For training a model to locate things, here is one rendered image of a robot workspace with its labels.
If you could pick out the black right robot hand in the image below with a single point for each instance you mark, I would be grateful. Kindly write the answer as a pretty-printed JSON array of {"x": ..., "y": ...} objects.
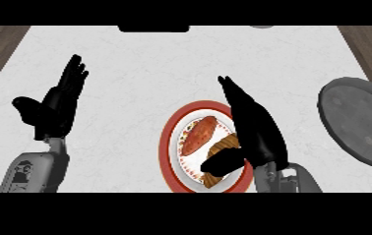
[{"x": 251, "y": 127}]

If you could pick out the dark grey round pan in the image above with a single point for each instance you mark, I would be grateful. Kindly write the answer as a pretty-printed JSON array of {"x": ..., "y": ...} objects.
[{"x": 352, "y": 117}]

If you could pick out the brown croissant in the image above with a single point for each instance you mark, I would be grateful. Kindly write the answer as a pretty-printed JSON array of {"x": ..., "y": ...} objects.
[{"x": 223, "y": 144}]

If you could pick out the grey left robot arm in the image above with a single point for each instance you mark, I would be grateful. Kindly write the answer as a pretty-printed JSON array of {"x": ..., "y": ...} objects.
[{"x": 39, "y": 170}]

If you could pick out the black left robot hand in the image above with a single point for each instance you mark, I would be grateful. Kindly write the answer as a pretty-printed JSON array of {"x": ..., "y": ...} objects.
[{"x": 58, "y": 107}]

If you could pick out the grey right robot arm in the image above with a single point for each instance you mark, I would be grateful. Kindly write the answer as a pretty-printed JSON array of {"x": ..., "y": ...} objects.
[{"x": 285, "y": 180}]

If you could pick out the orange red sweet potato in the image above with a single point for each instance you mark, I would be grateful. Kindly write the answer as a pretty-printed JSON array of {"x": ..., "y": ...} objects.
[{"x": 200, "y": 134}]

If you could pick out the grey round object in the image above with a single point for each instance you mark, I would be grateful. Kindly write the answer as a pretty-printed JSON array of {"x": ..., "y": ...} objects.
[{"x": 262, "y": 26}]

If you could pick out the black appliance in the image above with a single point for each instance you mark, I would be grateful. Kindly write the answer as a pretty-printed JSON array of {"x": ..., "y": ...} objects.
[{"x": 152, "y": 28}]

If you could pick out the red rimmed white plate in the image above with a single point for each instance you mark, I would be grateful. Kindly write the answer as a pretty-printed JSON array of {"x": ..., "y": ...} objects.
[{"x": 170, "y": 147}]

